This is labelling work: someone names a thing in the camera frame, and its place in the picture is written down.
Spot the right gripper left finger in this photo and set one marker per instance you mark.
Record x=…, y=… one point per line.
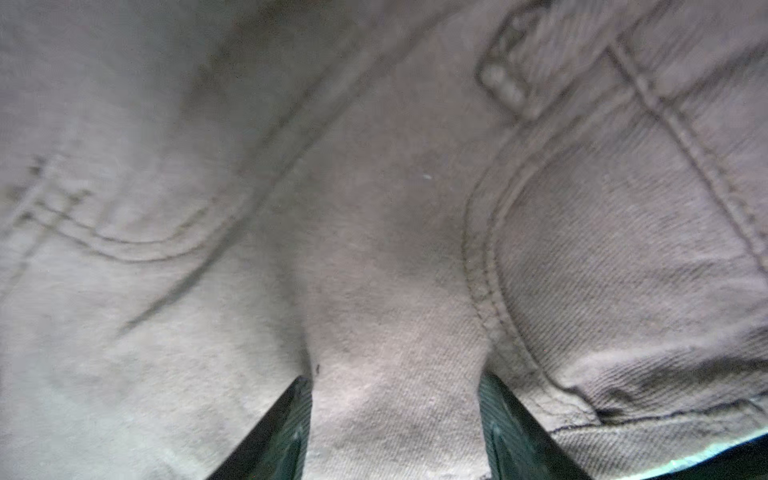
x=276, y=447

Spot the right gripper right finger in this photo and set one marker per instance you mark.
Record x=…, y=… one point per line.
x=517, y=445

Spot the brown trousers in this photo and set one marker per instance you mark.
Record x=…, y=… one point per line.
x=203, y=200

